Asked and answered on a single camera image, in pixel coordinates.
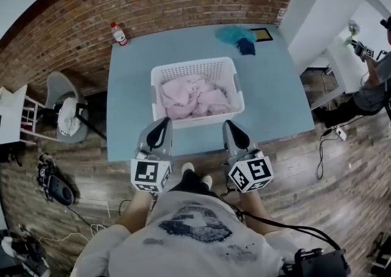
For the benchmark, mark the pink garment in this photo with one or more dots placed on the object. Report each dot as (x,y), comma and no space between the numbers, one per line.
(183,98)

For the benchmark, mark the person's left forearm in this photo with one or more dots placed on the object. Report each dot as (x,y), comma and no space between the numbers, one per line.
(136,208)

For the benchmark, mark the person's black trousers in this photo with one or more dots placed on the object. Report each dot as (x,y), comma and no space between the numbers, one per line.
(191,184)

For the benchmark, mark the navy blue cloth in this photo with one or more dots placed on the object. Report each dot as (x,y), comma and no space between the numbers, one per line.
(247,48)

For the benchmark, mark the person's white printed t-shirt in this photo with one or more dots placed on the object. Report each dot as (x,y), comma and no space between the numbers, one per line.
(183,248)

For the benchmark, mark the small vase with plant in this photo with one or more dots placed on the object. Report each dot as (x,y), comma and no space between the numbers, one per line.
(352,28)

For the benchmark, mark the white shelf rack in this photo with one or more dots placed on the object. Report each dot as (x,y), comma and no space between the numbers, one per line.
(12,107)

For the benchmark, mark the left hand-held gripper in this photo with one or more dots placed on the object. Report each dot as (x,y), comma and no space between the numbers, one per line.
(146,172)

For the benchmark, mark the dark equipment heap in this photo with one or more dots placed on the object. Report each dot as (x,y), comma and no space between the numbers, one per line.
(27,251)

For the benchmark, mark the black waist device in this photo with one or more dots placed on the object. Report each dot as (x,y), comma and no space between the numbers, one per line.
(323,265)

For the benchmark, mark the person's left white shoe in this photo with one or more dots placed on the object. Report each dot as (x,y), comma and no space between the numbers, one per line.
(187,168)

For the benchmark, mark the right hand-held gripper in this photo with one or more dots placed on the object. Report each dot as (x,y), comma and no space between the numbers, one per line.
(256,172)

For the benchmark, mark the white power strip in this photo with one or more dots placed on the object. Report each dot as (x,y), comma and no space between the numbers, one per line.
(340,133)

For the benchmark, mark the black framed tan board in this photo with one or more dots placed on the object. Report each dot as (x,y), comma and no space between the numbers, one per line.
(262,35)

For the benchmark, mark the person's right forearm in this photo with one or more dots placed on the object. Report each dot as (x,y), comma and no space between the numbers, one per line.
(255,208)

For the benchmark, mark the black oval device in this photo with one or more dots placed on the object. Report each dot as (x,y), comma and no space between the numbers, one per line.
(62,191)

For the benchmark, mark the grey shell chair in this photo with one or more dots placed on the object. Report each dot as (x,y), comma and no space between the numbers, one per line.
(59,83)

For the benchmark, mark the person's right white shoe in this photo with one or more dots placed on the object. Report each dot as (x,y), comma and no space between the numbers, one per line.
(207,181)

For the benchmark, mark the white plastic laundry basket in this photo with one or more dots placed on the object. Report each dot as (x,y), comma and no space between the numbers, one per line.
(201,121)

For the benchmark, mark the person's white shoe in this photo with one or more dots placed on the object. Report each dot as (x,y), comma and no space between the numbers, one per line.
(187,168)
(207,181)

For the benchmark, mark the light blue table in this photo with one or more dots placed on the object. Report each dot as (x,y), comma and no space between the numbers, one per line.
(128,101)

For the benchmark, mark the teal fluffy cloth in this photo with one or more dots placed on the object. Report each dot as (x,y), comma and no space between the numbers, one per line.
(232,33)

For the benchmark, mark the white desk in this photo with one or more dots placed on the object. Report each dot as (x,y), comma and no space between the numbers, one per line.
(345,65)

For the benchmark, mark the clear bottle with red cap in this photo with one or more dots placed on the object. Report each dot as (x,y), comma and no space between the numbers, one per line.
(119,37)

